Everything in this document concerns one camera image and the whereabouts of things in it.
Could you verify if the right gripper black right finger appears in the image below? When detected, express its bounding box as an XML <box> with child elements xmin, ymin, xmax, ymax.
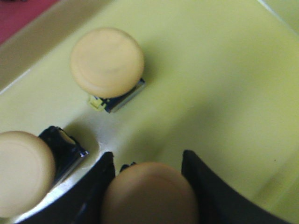
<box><xmin>181</xmin><ymin>150</ymin><xmax>299</xmax><ymax>224</ymax></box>

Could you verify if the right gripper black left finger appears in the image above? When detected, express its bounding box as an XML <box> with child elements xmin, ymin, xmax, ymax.
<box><xmin>20</xmin><ymin>152</ymin><xmax>115</xmax><ymax>224</ymax></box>

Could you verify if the yellow mushroom button bottom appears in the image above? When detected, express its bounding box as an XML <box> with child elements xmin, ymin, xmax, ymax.
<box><xmin>0</xmin><ymin>126</ymin><xmax>89</xmax><ymax>218</ymax></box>

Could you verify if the yellow plastic tray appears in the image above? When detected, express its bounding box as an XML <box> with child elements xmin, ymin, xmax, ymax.
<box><xmin>0</xmin><ymin>0</ymin><xmax>299</xmax><ymax>224</ymax></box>

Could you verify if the red plastic tray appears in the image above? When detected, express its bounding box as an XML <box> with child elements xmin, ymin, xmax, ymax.
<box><xmin>0</xmin><ymin>0</ymin><xmax>57</xmax><ymax>44</ymax></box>

